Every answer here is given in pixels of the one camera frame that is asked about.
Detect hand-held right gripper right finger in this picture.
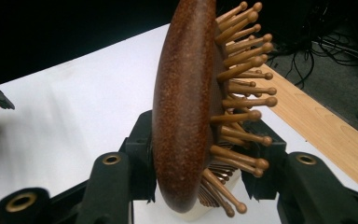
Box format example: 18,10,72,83
240,119,289,201

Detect brown wooden hairbrush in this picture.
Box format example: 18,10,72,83
151,0,279,218

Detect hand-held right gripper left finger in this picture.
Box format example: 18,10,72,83
119,109,158,203

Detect black floor cables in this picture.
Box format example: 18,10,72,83
268,29,358,89

